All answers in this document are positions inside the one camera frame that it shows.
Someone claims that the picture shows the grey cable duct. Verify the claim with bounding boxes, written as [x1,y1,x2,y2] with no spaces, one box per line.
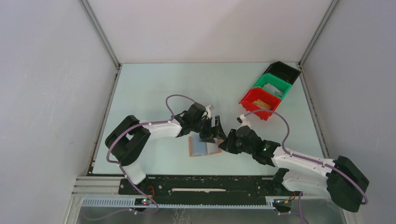
[81,197,275,209]

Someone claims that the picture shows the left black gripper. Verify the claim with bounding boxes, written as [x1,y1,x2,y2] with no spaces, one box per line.
[191,116,226,144]

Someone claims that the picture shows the red plastic bin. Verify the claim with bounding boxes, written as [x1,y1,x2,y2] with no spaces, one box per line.
[239,87,282,112]

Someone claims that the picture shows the black plastic bin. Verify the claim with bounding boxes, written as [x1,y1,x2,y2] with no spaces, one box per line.
[262,61,301,85]

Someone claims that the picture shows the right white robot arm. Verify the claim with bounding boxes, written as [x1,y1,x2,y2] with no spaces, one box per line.
[219,115,369,212]

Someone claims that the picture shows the cards in red bin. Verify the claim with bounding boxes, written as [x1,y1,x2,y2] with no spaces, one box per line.
[252,99,271,110]

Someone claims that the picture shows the green plastic bin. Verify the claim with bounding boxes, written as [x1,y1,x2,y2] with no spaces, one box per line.
[252,73,292,99]

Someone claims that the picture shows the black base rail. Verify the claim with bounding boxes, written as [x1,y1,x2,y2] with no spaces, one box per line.
[118,175,299,206]

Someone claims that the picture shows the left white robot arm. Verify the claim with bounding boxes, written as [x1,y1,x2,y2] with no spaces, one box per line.
[105,103,226,194]

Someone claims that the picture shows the brown leather card holder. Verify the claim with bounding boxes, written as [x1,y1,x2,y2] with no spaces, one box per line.
[189,135,223,157]

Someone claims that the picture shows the cards in green bin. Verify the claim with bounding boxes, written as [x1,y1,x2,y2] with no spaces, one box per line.
[264,83,284,98]

